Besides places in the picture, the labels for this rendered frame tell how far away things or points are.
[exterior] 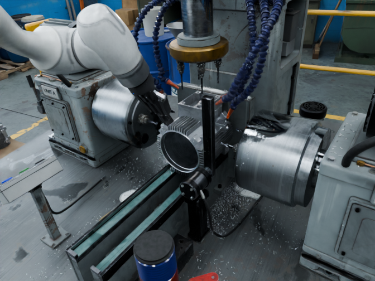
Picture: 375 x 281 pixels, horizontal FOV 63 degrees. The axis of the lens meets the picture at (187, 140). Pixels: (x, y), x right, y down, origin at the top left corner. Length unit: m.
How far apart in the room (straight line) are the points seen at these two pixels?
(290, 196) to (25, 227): 0.87
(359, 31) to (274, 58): 3.93
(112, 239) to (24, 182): 0.29
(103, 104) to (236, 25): 0.54
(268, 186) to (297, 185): 0.08
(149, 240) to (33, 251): 0.70
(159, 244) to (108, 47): 0.45
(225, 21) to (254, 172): 0.54
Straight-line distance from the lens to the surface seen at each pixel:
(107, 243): 0.96
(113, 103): 1.14
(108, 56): 0.75
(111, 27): 0.73
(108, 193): 1.23
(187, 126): 0.97
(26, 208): 1.30
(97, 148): 1.34
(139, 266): 0.48
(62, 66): 0.82
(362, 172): 0.74
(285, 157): 0.81
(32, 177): 0.96
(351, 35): 4.99
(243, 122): 1.07
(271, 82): 1.11
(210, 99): 0.79
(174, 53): 0.93
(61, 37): 0.81
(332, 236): 0.87
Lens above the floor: 1.58
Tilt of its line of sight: 32 degrees down
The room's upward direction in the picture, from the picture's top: 4 degrees counter-clockwise
